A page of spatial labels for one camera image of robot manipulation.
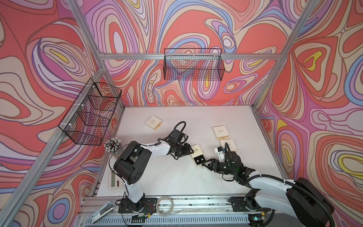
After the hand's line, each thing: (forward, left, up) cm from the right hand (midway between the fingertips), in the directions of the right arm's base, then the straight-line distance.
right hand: (206, 168), depth 83 cm
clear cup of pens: (+10, +52, +14) cm, 55 cm away
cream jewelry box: (+37, +35, 0) cm, 51 cm away
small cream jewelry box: (+8, +4, -1) cm, 9 cm away
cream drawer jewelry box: (+26, -14, -1) cm, 30 cm away
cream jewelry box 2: (+17, -19, -1) cm, 26 cm away
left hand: (+10, +7, -1) cm, 12 cm away
